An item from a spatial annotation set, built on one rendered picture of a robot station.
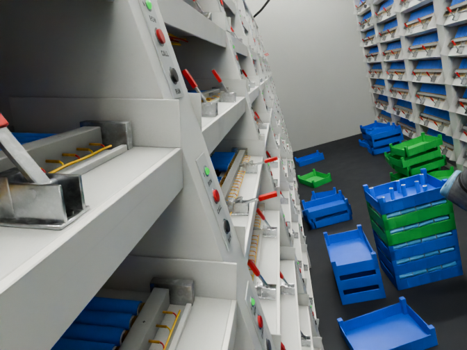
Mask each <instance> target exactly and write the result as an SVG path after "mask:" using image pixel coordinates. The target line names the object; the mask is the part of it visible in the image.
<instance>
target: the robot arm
mask: <svg viewBox="0 0 467 350"><path fill-rule="evenodd" d="M440 194H441V195H442V196H443V197H445V198H446V199H447V200H449V201H451V202H453V203H454V204H455V205H457V206H459V207H460V208H462V209H463V210H465V211H466V212H467V168H466V169H465V170H464V171H463V172H462V171H459V170H456V171H455V172H454V173H453V174H452V175H451V177H450V178H449V179H448V180H447V181H446V182H445V184H444V185H443V187H442V188H441V190H440Z"/></svg>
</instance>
